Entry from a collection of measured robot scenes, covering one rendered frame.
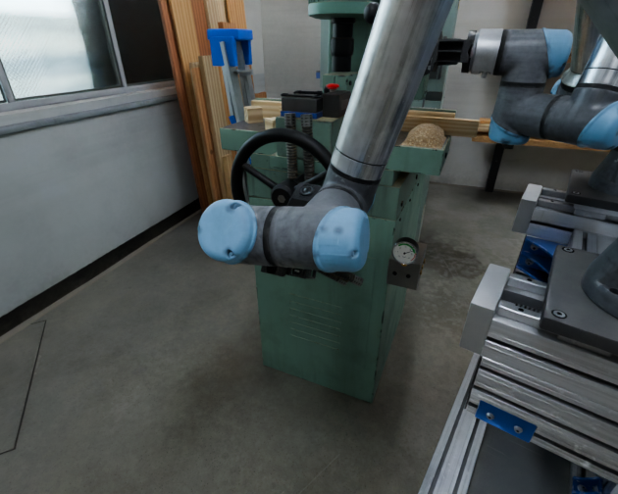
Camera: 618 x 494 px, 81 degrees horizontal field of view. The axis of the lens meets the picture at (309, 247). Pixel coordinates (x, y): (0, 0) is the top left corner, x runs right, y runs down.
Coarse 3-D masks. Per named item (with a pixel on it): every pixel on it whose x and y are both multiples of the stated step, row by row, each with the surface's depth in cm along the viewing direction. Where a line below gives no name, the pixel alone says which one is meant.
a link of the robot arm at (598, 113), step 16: (608, 48) 55; (592, 64) 57; (608, 64) 55; (592, 80) 57; (608, 80) 55; (560, 96) 62; (576, 96) 59; (592, 96) 57; (608, 96) 56; (544, 112) 62; (560, 112) 60; (576, 112) 58; (592, 112) 57; (608, 112) 55; (544, 128) 63; (560, 128) 61; (576, 128) 58; (592, 128) 57; (608, 128) 55; (576, 144) 61; (592, 144) 58; (608, 144) 57
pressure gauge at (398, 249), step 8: (400, 240) 88; (408, 240) 87; (392, 248) 89; (400, 248) 88; (408, 248) 87; (416, 248) 87; (392, 256) 90; (400, 256) 89; (408, 256) 88; (416, 256) 87; (408, 264) 89
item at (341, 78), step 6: (336, 72) 102; (348, 72) 102; (354, 72) 102; (324, 78) 94; (330, 78) 94; (336, 78) 93; (342, 78) 92; (348, 78) 93; (354, 78) 97; (324, 84) 95; (342, 84) 93; (348, 84) 94; (348, 90) 95
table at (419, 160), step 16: (224, 128) 100; (240, 128) 99; (256, 128) 99; (224, 144) 102; (240, 144) 100; (272, 144) 96; (400, 144) 84; (448, 144) 92; (272, 160) 87; (400, 160) 85; (416, 160) 83; (432, 160) 82
